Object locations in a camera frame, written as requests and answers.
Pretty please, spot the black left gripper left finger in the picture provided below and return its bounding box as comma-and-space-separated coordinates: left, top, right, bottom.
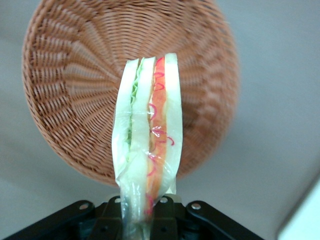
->
4, 196, 126, 240

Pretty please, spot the cream plastic tray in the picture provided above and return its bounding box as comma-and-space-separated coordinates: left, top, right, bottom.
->
276, 179, 320, 240

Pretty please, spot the triangle sandwich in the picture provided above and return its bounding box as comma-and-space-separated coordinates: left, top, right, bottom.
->
111, 52, 184, 240

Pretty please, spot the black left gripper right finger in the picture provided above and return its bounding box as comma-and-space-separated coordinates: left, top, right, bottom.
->
149, 195, 265, 240

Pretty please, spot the round brown wicker basket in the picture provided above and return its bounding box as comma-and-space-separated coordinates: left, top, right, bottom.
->
21, 0, 240, 187

